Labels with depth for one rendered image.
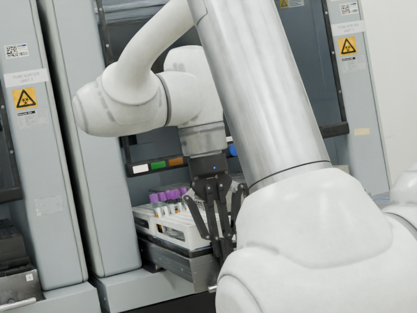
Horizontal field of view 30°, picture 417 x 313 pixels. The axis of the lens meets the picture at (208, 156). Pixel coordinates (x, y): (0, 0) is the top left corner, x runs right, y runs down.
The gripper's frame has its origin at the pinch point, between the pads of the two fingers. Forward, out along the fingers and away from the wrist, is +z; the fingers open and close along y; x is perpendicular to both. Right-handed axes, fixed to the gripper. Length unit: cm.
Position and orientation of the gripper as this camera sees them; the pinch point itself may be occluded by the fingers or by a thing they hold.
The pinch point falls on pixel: (224, 255)
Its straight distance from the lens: 154.3
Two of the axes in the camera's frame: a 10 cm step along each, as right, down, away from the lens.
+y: -9.3, 1.9, -3.0
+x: 3.1, -0.1, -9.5
